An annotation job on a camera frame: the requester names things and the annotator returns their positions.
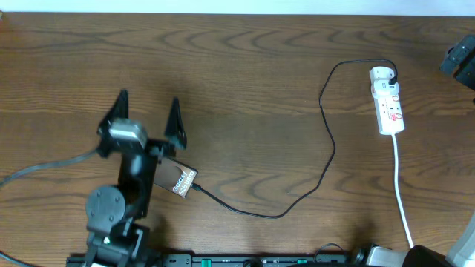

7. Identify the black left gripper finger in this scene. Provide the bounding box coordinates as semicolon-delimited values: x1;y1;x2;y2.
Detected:
97;89;129;136
165;97;187;150

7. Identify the black charging cable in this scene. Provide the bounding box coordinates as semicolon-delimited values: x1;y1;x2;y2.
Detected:
191;58;399;220

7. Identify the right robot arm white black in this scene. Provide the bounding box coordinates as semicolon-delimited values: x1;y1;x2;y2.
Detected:
350;35;474;267

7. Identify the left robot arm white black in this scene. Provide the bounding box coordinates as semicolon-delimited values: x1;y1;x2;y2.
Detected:
80;90;187;267

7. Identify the white charger plug adapter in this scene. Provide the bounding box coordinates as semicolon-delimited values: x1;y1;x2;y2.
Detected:
370;66;394;83

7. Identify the white power strip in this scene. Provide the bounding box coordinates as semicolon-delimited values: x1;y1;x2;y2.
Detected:
371;79;405;136

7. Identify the white power strip cord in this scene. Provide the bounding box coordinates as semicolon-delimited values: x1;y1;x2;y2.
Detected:
390;133;415;249

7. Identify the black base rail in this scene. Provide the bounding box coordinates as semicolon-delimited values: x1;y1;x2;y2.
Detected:
66;254;367;267

